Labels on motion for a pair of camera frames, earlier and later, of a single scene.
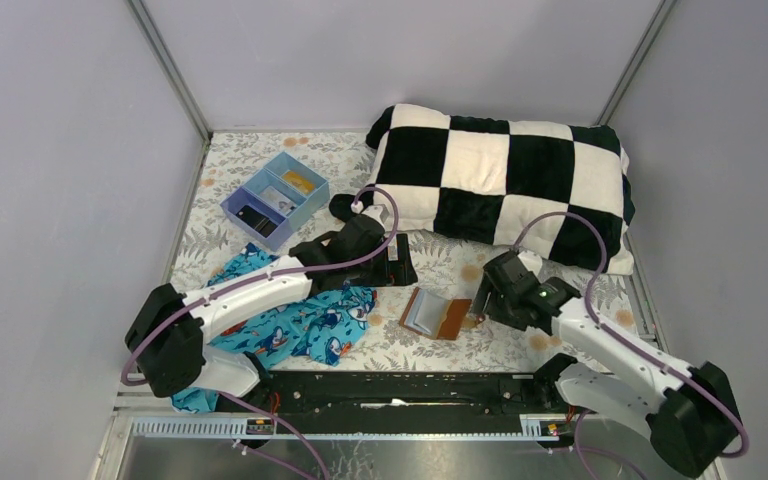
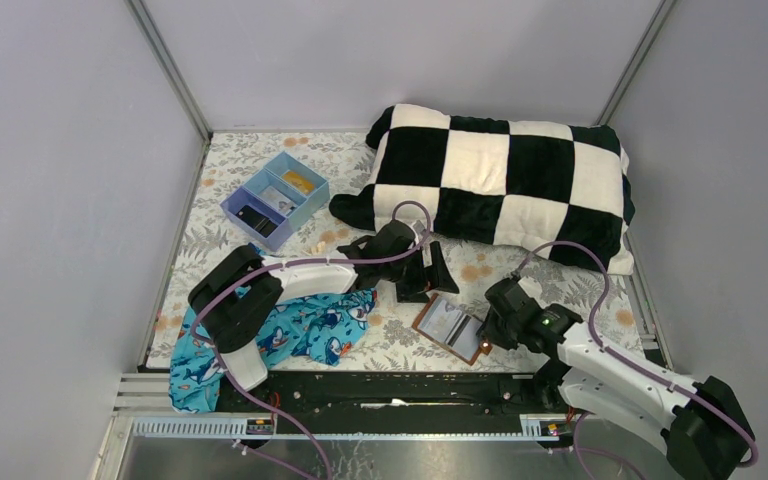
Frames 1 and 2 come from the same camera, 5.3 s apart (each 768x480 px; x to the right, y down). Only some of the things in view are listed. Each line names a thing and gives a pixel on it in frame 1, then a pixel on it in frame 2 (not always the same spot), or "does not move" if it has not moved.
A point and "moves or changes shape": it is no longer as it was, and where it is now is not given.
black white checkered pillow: x=557 y=188 does not move
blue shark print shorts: x=323 y=325 does not move
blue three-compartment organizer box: x=274 y=204 does not move
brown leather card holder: x=434 y=315 moves or changes shape
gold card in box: x=294 y=180 does not move
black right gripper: x=490 y=299 → x=499 y=324
